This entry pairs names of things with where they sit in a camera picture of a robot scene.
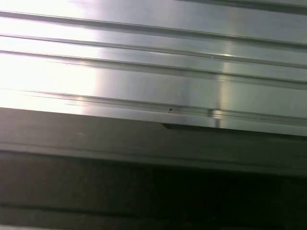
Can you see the black PC case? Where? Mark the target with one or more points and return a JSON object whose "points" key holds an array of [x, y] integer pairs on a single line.
{"points": [[144, 148]]}

